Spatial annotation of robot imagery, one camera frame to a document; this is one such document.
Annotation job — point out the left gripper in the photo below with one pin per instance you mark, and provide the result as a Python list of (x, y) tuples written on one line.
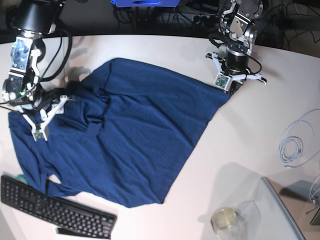
[(233, 70)]

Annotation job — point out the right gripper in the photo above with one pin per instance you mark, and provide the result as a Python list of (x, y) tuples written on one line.
[(39, 110)]

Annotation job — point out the blue t-shirt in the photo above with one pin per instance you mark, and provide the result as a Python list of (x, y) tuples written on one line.
[(125, 137)]

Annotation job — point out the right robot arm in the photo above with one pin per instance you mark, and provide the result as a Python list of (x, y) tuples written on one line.
[(22, 88)]

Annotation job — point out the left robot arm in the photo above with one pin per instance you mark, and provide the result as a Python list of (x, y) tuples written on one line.
[(236, 31)]

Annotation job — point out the green tape roll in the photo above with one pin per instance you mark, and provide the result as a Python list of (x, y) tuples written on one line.
[(21, 178)]

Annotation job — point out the black keyboard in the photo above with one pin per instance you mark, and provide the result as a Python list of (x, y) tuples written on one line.
[(75, 218)]

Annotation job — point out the blue box at top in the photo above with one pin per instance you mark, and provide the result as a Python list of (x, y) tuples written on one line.
[(145, 3)]

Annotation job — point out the grey metal stand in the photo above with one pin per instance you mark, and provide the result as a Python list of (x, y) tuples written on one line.
[(301, 202)]

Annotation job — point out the clear glass jar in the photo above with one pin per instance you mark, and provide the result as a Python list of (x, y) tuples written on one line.
[(236, 223)]

